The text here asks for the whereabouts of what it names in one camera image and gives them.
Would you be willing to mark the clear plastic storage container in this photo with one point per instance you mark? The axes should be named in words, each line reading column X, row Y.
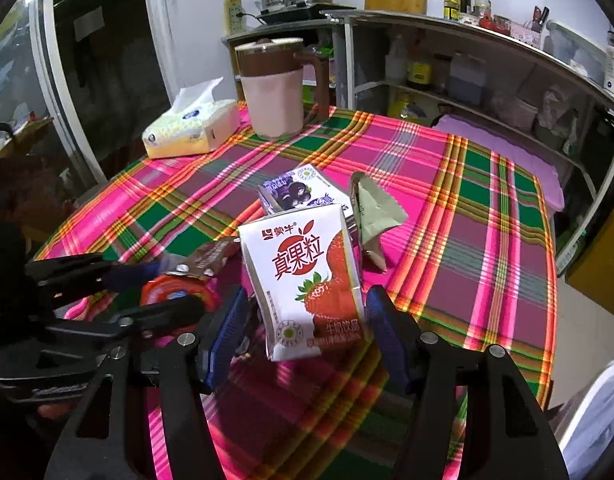
column 575, row 51

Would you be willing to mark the brown coffee snack wrapper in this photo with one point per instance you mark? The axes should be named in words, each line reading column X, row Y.
column 205, row 262

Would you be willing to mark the green yellow oil bottle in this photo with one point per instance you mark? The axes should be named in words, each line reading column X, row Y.
column 451, row 9

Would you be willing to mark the wall power strip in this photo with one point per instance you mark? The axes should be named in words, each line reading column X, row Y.
column 235, row 20

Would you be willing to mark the grey green paper wrapper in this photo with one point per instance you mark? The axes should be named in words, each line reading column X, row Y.
column 375, row 212

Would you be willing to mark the strawberry milk drink carton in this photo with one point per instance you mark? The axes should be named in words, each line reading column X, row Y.
column 303, row 270

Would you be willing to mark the tissue paper pack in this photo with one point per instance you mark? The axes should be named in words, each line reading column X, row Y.
column 195, row 124

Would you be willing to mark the clear condiment bottle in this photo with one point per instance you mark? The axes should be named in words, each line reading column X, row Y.
column 481, row 8

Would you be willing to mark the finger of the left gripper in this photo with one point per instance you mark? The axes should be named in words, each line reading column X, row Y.
column 126, row 275
column 162, row 312

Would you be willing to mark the white trash bin with liner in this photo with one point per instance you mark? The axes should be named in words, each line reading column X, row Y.
column 584, row 428

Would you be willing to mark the plaid pink green tablecloth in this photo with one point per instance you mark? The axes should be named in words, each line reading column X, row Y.
column 474, row 262

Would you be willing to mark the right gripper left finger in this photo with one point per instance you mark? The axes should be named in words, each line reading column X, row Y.
column 220, row 333

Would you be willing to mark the metal kitchen shelf counter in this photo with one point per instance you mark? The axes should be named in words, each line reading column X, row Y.
column 480, row 80

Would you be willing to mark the yellow wooden door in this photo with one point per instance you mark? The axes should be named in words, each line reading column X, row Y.
column 593, row 273

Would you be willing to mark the blueberry milk drink carton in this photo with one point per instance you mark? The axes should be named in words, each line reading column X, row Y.
column 302, row 187

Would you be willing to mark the pink brown lidded jug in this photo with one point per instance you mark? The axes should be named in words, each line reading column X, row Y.
column 271, row 74

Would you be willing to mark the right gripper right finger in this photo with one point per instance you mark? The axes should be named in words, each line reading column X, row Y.
column 396, row 333

